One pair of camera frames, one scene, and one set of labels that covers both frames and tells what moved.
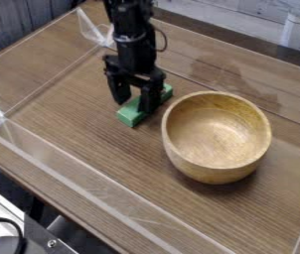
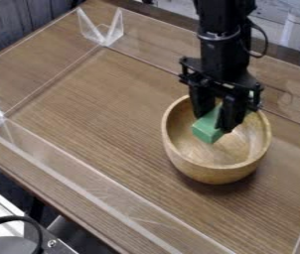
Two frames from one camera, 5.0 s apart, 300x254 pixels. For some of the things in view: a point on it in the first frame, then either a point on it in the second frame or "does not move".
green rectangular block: (130, 114) → (205, 126)
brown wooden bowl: (217, 134) does not move
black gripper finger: (150, 97) → (232, 112)
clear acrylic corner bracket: (99, 33) does not move
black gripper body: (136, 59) → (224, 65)
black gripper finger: (119, 87) → (204, 99)
